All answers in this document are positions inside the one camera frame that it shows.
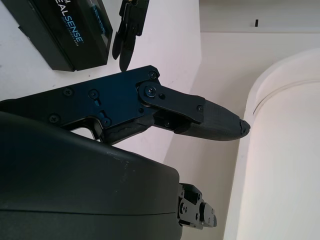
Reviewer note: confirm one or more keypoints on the white round container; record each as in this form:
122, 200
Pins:
287, 150

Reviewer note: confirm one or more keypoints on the small black wall fixture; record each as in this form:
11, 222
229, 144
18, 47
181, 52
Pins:
256, 23

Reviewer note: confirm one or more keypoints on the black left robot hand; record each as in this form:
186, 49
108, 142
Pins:
126, 37

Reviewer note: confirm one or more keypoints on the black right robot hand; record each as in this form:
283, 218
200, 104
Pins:
75, 175

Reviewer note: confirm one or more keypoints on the black RealSense box lid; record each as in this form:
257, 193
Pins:
75, 32

